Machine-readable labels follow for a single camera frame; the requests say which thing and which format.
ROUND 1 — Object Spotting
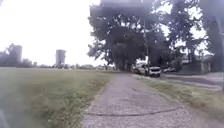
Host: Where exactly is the wide grass field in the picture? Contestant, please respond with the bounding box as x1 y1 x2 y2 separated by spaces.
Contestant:
0 67 118 128

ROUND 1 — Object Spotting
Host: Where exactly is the vehicle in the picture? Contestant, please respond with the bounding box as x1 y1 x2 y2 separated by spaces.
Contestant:
163 67 177 74
131 64 148 76

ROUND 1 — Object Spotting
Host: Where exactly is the tall leafy tree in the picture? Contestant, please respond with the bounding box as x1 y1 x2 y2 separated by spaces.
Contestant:
156 0 204 73

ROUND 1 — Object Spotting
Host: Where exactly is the distant row of trees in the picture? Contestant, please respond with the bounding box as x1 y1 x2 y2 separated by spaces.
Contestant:
0 43 111 70

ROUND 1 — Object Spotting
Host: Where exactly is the grass verge strip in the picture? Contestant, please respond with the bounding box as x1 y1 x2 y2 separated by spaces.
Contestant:
133 73 224 123

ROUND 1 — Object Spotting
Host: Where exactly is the tall grey tower building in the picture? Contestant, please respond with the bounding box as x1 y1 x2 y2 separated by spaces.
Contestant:
55 49 67 68

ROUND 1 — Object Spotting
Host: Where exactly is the grey concrete path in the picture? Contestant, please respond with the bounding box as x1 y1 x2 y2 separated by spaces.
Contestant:
81 73 201 128

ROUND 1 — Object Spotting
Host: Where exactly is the white pickup truck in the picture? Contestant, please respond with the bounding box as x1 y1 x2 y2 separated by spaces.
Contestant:
146 66 162 78

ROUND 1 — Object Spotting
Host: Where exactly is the slim grey tower building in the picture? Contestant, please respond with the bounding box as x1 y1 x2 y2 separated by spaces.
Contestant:
12 44 23 66

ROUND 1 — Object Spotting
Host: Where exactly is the large dark tree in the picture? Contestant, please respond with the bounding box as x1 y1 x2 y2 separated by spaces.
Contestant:
87 0 158 72

